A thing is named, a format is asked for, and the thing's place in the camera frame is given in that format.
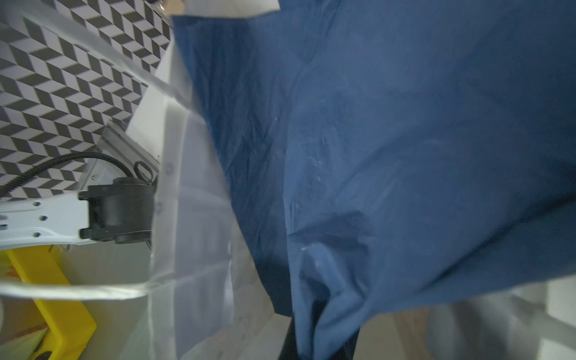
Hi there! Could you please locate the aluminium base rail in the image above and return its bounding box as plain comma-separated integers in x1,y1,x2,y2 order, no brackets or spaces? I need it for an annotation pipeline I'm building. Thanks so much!
74,122,160,200

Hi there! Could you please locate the yellow plastic object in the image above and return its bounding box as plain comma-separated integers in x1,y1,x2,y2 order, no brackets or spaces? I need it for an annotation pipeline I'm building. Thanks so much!
1,245,97,359

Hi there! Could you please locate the single blue napkin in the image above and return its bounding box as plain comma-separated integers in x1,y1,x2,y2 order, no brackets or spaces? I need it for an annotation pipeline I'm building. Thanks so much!
173,1,575,359

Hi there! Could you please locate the white paper takeout bag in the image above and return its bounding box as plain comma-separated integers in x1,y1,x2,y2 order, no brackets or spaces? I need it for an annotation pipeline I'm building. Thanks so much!
1,1,289,359

